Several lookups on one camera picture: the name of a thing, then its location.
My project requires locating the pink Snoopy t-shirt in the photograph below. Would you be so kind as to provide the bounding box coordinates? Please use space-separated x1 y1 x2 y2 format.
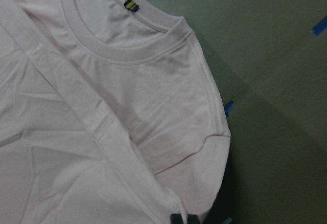
1 0 230 223

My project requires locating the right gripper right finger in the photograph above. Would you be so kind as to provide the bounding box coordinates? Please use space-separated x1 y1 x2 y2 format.
186 214 200 224

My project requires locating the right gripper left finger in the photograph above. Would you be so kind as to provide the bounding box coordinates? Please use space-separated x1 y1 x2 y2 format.
170 213 184 224

